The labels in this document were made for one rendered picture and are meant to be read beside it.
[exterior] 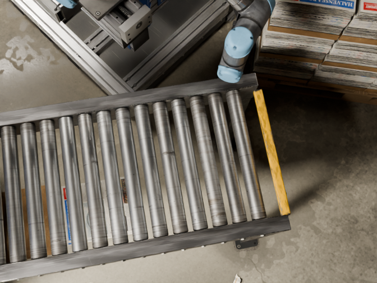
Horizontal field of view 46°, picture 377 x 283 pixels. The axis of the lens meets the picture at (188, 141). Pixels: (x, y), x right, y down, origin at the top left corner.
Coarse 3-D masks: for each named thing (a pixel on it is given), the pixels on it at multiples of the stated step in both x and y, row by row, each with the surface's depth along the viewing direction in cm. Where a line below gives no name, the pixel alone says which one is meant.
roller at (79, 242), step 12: (60, 120) 151; (72, 120) 153; (60, 132) 151; (72, 132) 151; (72, 144) 149; (72, 156) 148; (72, 168) 147; (72, 180) 146; (72, 192) 145; (72, 204) 144; (72, 216) 143; (84, 216) 145; (72, 228) 142; (84, 228) 143; (72, 240) 141; (84, 240) 142
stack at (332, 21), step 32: (288, 0) 161; (320, 0) 161; (352, 0) 162; (320, 32) 179; (352, 32) 175; (256, 64) 215; (288, 64) 210; (320, 64) 208; (352, 64) 200; (320, 96) 239; (352, 96) 233
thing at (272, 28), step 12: (312, 36) 182; (324, 36) 181; (336, 36) 179; (348, 36) 178; (252, 60) 225; (300, 60) 203; (312, 60) 201; (252, 72) 223; (312, 84) 226; (324, 84) 224; (336, 84) 222
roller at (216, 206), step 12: (192, 108) 154; (204, 108) 154; (204, 120) 152; (204, 132) 151; (204, 144) 150; (204, 156) 149; (204, 168) 148; (216, 168) 149; (204, 180) 148; (216, 180) 147; (216, 192) 146; (216, 204) 144; (216, 216) 144
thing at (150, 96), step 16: (208, 80) 156; (240, 80) 156; (256, 80) 156; (112, 96) 153; (128, 96) 153; (144, 96) 154; (160, 96) 154; (176, 96) 154; (192, 96) 154; (224, 96) 160; (0, 112) 151; (16, 112) 151; (32, 112) 151; (48, 112) 151; (64, 112) 151; (80, 112) 152; (96, 112) 153; (112, 112) 156; (0, 128) 152; (16, 128) 154
